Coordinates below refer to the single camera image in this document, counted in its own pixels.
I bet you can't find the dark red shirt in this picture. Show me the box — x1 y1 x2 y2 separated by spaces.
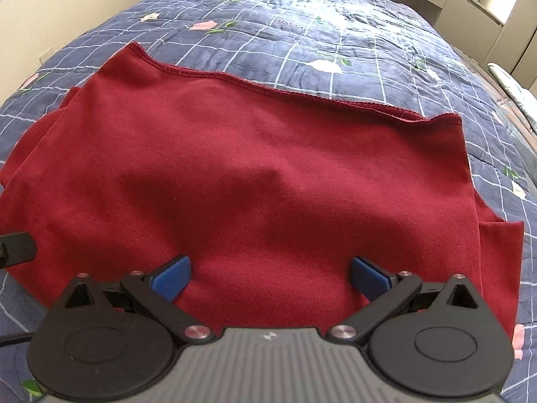
1 44 524 333

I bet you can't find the white teal floral pillow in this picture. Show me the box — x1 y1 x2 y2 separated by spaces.
488 63 537 131

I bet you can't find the blue plaid floral quilt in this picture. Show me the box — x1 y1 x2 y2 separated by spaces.
1 0 536 402

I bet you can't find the black cable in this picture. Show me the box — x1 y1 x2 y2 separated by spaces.
0 330 35 347

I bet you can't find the white wall socket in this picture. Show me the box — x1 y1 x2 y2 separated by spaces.
39 47 55 64

